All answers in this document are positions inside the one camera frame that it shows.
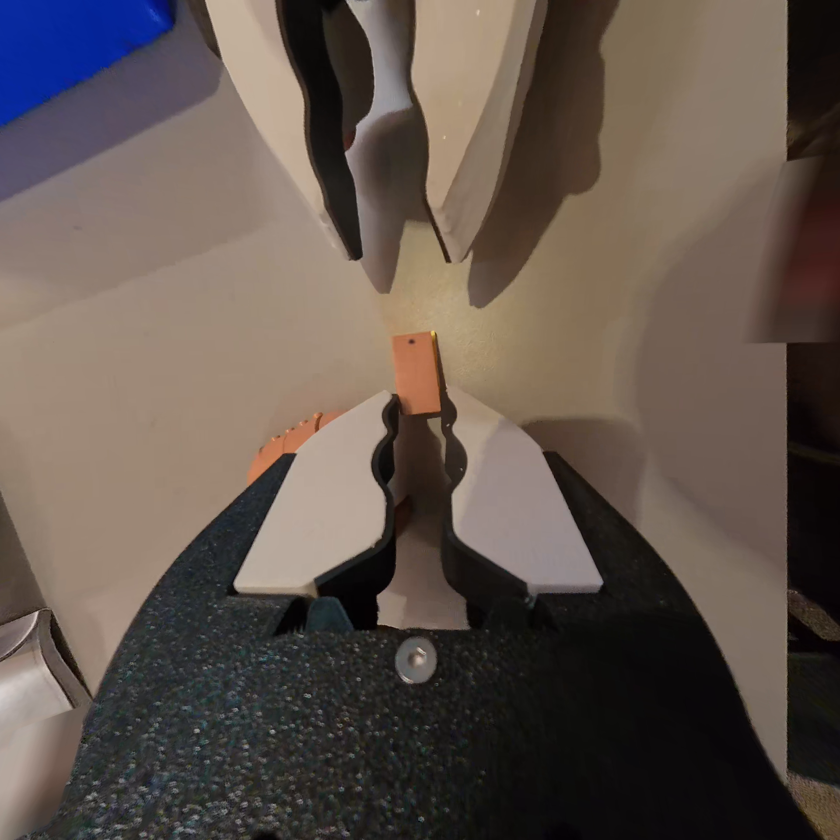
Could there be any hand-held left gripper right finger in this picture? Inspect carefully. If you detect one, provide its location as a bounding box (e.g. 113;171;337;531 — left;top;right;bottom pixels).
439;386;606;599

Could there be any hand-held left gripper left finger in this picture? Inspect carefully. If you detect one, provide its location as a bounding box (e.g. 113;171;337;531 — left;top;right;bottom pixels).
234;390;400;595

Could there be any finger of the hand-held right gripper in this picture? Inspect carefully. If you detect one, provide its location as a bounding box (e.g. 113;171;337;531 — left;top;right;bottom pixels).
204;0;366;262
418;0;551;265

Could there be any brown lego assembly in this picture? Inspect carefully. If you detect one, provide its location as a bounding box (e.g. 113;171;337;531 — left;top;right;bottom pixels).
246;409;358;487

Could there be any small orange lego brick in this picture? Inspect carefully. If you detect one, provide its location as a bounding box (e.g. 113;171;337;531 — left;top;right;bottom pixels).
390;330;447;418

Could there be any large blue plastic bin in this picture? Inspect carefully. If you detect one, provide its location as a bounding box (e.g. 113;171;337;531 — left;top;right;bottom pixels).
0;0;177;130

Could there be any lego instruction booklet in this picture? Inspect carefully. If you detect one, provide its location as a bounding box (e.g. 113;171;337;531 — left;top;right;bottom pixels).
0;608;95;840

